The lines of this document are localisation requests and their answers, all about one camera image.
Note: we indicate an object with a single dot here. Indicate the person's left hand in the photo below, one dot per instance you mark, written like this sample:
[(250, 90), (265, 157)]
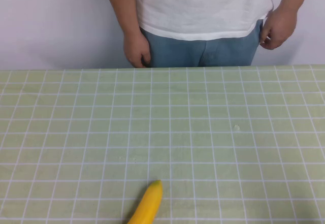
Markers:
[(279, 28)]

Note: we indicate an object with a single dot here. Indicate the white t-shirt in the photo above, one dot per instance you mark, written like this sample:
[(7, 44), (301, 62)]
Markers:
[(203, 5)]

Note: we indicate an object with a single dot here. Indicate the green grid tablecloth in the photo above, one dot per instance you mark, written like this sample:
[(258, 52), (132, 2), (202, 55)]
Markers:
[(162, 132)]

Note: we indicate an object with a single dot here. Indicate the person's right hand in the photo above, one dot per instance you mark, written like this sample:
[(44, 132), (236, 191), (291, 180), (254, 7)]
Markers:
[(137, 50)]

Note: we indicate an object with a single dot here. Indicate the person's right forearm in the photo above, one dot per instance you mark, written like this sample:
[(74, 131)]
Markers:
[(122, 5)]

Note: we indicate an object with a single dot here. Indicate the yellow banana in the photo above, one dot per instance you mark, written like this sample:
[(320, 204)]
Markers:
[(149, 203)]

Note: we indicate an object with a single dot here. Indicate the blue trousers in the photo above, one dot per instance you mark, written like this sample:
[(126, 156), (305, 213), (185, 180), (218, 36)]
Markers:
[(182, 53)]

